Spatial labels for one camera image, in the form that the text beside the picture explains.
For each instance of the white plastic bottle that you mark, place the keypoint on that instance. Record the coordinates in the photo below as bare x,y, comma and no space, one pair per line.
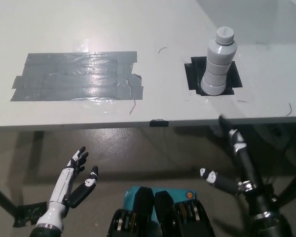
217,69

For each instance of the grey duct tape patch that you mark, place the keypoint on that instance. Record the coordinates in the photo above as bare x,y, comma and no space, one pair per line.
76,74

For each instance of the black teal robot torso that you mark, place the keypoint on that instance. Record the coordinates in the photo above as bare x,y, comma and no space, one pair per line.
160,212

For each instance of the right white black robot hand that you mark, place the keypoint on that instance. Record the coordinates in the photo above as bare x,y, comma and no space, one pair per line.
247,172

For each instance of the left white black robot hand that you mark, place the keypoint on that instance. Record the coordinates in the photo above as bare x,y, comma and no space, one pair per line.
61,182

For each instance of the black tape square patch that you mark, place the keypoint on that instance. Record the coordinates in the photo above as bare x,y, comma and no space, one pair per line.
193,76

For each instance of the black metal table leg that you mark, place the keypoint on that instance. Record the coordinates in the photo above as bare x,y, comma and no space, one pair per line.
292,185
2,197

